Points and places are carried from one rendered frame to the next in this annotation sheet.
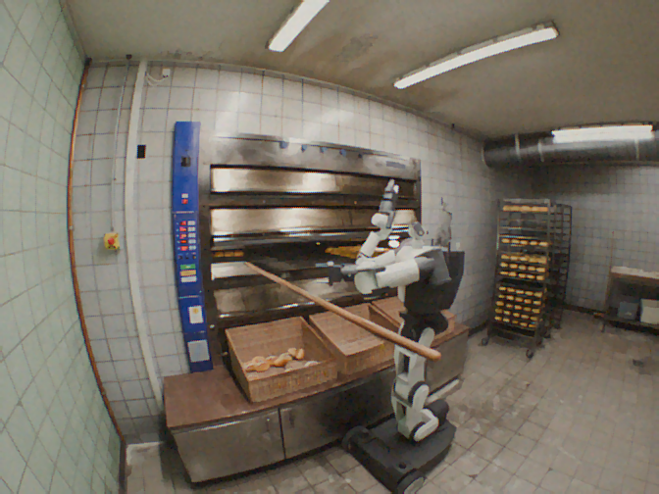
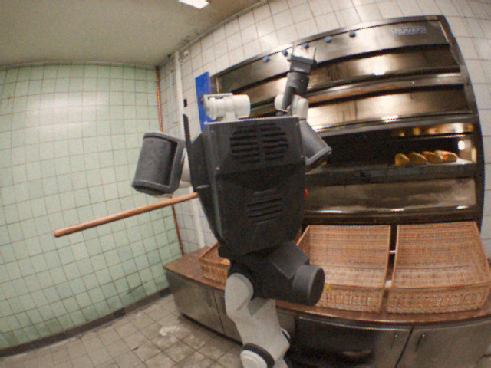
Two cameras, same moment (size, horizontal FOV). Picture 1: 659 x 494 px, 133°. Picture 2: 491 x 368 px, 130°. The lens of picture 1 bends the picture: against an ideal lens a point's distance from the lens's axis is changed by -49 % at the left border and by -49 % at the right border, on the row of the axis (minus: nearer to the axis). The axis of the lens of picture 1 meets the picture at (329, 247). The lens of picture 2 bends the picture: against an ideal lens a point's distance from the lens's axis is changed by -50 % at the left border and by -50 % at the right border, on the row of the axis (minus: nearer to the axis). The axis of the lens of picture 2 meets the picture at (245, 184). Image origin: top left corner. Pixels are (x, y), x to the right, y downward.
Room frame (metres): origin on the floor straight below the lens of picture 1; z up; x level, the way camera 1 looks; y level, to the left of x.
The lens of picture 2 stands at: (1.10, -1.03, 1.32)
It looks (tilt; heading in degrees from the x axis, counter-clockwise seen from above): 6 degrees down; 70
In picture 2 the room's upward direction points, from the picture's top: 8 degrees counter-clockwise
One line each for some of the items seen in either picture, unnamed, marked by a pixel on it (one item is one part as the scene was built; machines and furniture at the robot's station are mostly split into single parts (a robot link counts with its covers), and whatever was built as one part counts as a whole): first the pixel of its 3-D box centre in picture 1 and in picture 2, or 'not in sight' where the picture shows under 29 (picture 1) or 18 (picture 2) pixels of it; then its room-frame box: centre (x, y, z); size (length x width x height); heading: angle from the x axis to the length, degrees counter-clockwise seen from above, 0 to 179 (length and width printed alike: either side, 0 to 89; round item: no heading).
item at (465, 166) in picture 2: (333, 268); (344, 175); (2.11, -0.03, 1.16); 1.80 x 0.06 x 0.04; 121
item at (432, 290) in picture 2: (414, 317); (440, 263); (2.18, -0.70, 0.72); 0.56 x 0.49 x 0.28; 120
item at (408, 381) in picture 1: (413, 364); (260, 320); (1.30, -0.44, 0.78); 0.18 x 0.15 x 0.47; 31
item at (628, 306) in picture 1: (627, 307); not in sight; (2.40, -4.48, 0.35); 0.50 x 0.36 x 0.24; 121
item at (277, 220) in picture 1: (334, 218); (334, 113); (2.09, -0.04, 1.54); 1.79 x 0.11 x 0.19; 121
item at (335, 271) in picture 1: (340, 273); not in sight; (1.35, -0.05, 1.28); 0.12 x 0.10 x 0.13; 86
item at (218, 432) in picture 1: (343, 390); (316, 317); (1.79, -0.10, 0.29); 2.42 x 0.56 x 0.58; 121
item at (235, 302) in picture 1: (334, 287); (344, 198); (2.09, -0.04, 1.02); 1.79 x 0.11 x 0.19; 121
